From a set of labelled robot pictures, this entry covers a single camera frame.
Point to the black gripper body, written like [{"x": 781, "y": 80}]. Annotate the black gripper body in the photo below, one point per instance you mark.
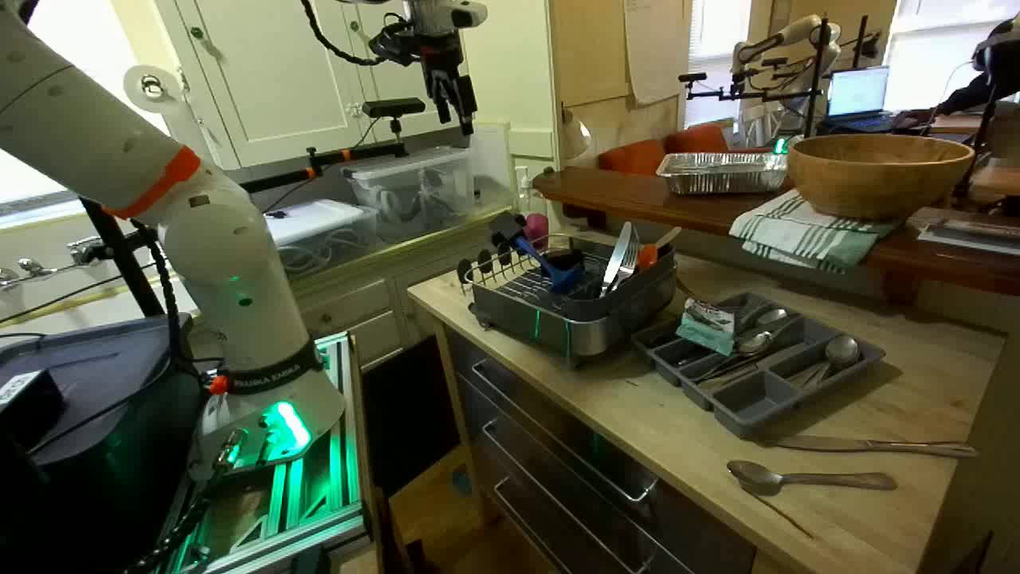
[{"x": 448, "y": 51}]

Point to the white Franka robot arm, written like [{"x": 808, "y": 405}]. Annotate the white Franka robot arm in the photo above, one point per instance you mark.
[{"x": 226, "y": 267}]

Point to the aluminium foil baking tray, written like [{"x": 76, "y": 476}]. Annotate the aluminium foil baking tray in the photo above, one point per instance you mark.
[{"x": 718, "y": 176}]

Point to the grey cutlery tray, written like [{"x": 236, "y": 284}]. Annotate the grey cutlery tray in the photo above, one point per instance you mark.
[{"x": 745, "y": 409}]

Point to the large silver spoon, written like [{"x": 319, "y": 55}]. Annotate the large silver spoon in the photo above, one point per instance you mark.
[{"x": 757, "y": 476}]

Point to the black clamp bar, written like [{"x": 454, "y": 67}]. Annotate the black clamp bar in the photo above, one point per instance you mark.
[{"x": 395, "y": 105}]

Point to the clear plastic storage bin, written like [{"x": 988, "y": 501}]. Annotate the clear plastic storage bin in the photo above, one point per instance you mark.
[{"x": 416, "y": 194}]

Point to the white lidded storage box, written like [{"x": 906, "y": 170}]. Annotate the white lidded storage box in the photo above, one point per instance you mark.
[{"x": 319, "y": 227}]

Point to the dark wooden dining table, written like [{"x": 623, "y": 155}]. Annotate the dark wooden dining table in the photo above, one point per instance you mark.
[{"x": 638, "y": 201}]

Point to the silver table knife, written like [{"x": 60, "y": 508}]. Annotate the silver table knife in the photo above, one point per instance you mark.
[{"x": 617, "y": 258}]

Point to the white counter with drawers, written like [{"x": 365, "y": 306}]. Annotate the white counter with drawers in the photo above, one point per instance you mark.
[{"x": 353, "y": 305}]

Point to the grey dish drying rack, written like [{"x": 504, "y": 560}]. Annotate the grey dish drying rack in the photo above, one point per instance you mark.
[{"x": 530, "y": 320}]

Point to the red spatula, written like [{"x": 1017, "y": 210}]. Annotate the red spatula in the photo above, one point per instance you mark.
[{"x": 645, "y": 255}]

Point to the teal seaweed snack packet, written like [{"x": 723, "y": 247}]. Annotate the teal seaweed snack packet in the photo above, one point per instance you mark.
[{"x": 702, "y": 331}]

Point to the black stand with clamps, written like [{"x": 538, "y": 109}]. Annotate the black stand with clamps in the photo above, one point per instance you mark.
[{"x": 819, "y": 75}]

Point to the green striped dish towel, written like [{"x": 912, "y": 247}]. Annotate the green striped dish towel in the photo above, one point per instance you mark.
[{"x": 799, "y": 232}]

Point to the black tripod pole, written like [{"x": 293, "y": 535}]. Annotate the black tripod pole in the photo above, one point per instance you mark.
[{"x": 122, "y": 258}]

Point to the light wood kitchen island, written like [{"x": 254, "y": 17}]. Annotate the light wood kitchen island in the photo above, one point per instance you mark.
[{"x": 553, "y": 458}]

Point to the open laptop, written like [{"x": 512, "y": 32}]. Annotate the open laptop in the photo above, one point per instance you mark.
[{"x": 860, "y": 92}]

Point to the wooden salad bowl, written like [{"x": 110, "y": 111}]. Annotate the wooden salad bowl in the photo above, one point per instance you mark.
[{"x": 881, "y": 179}]

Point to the black controller box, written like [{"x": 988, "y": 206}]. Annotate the black controller box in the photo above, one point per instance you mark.
[{"x": 97, "y": 448}]

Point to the dark flat book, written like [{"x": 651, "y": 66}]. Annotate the dark flat book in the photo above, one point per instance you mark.
[{"x": 974, "y": 237}]

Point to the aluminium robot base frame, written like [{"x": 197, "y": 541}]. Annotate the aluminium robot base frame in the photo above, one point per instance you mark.
[{"x": 319, "y": 497}]

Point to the black camera stand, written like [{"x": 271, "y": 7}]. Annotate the black camera stand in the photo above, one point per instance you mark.
[{"x": 999, "y": 66}]

